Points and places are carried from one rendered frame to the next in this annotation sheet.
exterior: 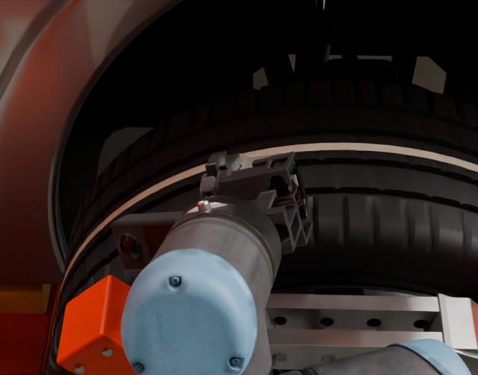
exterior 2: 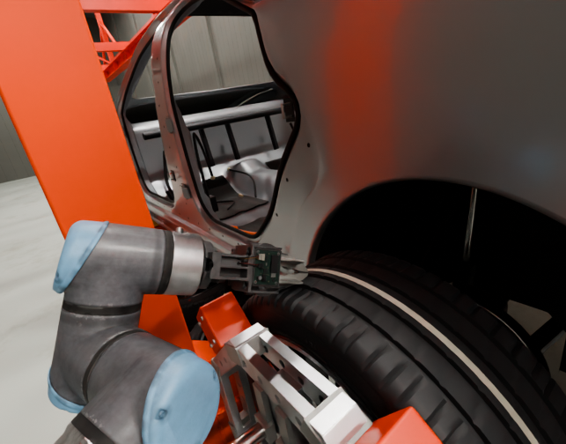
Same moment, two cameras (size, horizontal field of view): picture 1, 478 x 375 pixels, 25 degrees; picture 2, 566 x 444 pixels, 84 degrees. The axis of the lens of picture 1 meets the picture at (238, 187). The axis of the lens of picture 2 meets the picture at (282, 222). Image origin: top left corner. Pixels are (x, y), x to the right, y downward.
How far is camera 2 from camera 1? 75 cm
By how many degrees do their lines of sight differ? 50
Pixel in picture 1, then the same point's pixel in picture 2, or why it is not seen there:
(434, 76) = not seen: outside the picture
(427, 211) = (360, 328)
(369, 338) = (276, 381)
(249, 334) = (66, 261)
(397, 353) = (167, 350)
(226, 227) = (153, 232)
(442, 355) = (174, 366)
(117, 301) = (222, 301)
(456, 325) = (327, 411)
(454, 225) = (371, 345)
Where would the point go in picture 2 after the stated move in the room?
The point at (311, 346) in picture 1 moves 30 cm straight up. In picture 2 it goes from (252, 365) to (202, 168)
